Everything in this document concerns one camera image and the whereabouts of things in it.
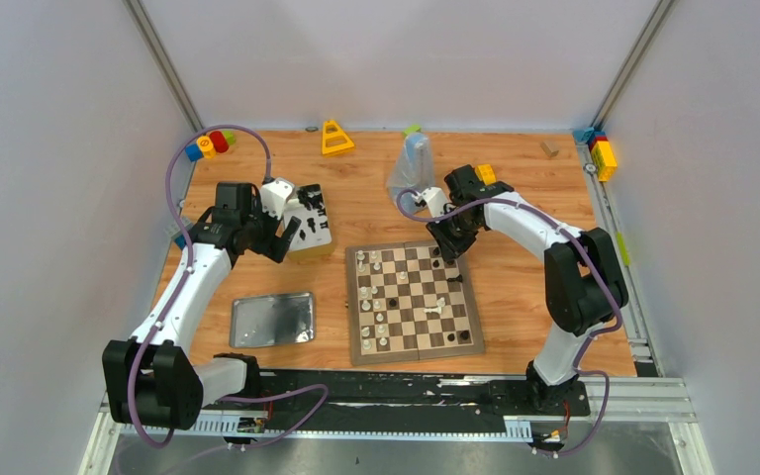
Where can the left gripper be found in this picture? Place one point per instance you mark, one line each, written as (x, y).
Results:
(272, 238)

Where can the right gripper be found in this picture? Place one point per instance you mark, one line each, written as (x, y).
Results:
(451, 249)

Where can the wooden chess board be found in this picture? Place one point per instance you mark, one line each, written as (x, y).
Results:
(406, 303)

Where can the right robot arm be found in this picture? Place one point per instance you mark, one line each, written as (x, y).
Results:
(584, 288)

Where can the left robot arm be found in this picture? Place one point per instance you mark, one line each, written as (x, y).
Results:
(150, 380)

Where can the pile of black chess pieces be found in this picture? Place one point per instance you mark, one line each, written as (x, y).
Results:
(311, 197)

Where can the silver metal tin box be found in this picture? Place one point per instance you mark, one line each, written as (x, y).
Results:
(314, 237)

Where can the toy car blocks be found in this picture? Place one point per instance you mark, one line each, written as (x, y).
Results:
(485, 174)

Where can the clear bubble wrap bag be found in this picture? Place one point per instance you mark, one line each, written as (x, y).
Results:
(414, 168)

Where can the blue lego brick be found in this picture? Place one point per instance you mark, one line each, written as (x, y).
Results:
(180, 241)

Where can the grey lego brick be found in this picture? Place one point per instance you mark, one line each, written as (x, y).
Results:
(171, 230)

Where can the silver tin lid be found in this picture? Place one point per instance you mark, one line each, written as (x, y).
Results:
(272, 320)

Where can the red cylinder block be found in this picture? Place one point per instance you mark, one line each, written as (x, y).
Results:
(219, 141)

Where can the blue cube block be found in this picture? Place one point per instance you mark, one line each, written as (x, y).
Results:
(193, 152)

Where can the yellow cylinder block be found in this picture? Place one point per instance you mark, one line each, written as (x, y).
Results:
(206, 147)

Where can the green block behind bag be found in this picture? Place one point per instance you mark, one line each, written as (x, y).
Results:
(412, 129)

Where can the yellow trapezoid toy block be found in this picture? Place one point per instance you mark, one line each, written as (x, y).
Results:
(335, 139)

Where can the small wooden block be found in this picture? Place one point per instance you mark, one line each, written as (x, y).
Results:
(549, 148)

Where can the stacked coloured bricks corner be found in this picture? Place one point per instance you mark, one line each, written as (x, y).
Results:
(601, 151)

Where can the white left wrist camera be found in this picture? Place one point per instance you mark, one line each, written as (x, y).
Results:
(275, 195)

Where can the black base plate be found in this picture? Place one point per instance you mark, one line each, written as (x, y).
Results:
(509, 396)

